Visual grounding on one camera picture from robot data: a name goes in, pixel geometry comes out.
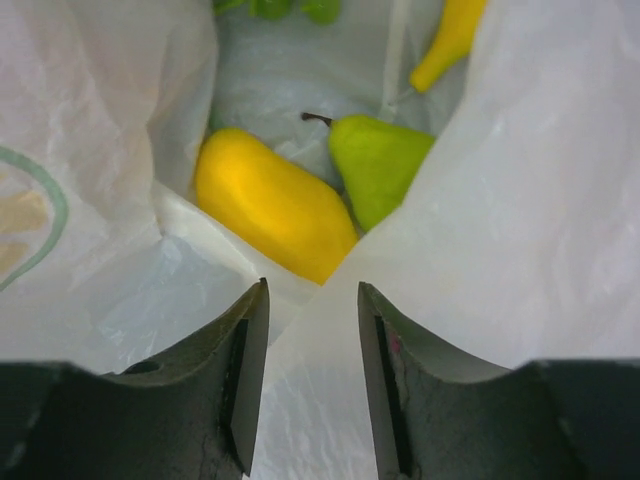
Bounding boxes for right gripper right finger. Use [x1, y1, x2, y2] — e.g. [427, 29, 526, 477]
[358, 283, 639, 479]

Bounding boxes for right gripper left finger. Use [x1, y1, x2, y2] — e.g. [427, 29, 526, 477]
[1, 280, 270, 479]

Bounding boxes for white plastic bag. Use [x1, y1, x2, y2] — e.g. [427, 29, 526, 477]
[1, 1, 639, 479]

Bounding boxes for yellow fake mango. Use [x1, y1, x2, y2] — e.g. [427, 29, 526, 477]
[194, 128, 358, 285]

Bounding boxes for green fake pear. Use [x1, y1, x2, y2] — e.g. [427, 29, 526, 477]
[300, 112, 436, 232]

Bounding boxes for yellow fake banana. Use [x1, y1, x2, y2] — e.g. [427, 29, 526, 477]
[409, 0, 488, 93]

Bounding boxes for green fake grapes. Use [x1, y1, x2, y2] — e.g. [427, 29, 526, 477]
[213, 0, 342, 25]

